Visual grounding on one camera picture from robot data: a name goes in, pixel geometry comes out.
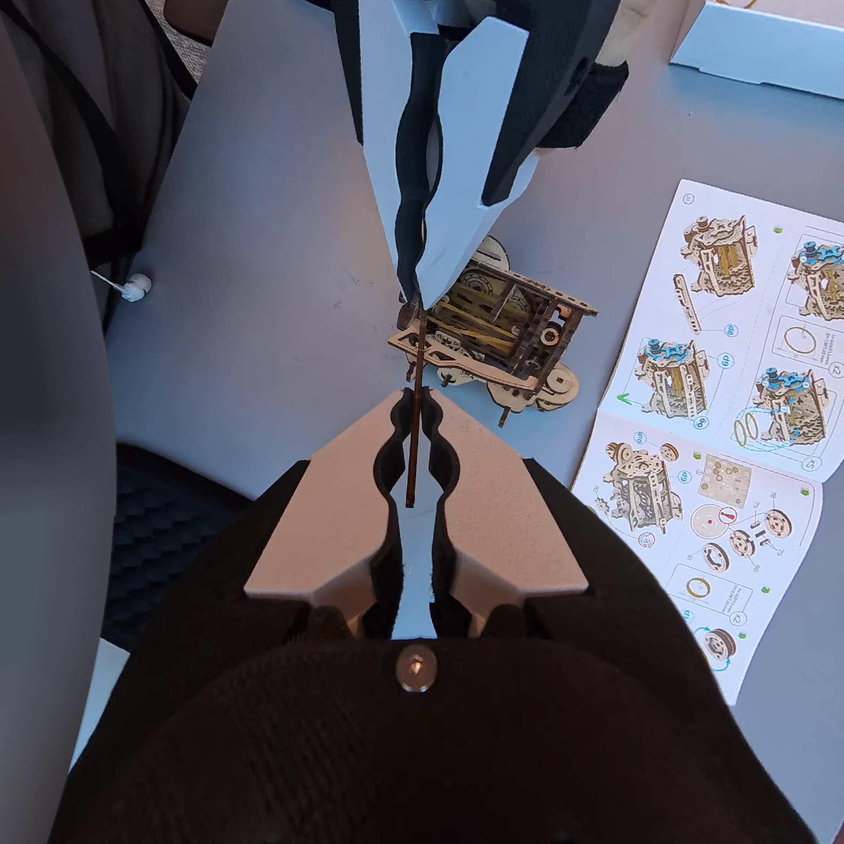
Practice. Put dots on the illustrated instruction booklet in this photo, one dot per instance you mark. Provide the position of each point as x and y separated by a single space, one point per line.
712 369

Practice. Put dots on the person's left hand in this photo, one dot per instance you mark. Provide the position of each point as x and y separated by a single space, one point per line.
616 46

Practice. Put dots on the wooden mechanical model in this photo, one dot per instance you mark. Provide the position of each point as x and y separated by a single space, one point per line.
521 329

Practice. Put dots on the black mesh office chair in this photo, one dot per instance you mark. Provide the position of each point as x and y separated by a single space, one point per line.
165 527

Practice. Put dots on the thin dark wooden strip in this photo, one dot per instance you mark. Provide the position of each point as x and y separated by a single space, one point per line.
414 461

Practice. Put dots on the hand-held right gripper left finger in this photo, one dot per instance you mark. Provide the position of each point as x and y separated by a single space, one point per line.
329 521

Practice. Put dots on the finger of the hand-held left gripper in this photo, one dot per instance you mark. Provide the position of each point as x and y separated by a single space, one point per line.
382 99
475 132

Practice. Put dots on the person's dark clothing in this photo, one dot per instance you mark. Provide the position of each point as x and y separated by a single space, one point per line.
125 99

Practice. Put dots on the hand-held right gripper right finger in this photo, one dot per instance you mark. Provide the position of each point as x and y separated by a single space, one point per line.
508 521

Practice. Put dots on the white cardboard box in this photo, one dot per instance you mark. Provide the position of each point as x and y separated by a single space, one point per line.
758 46

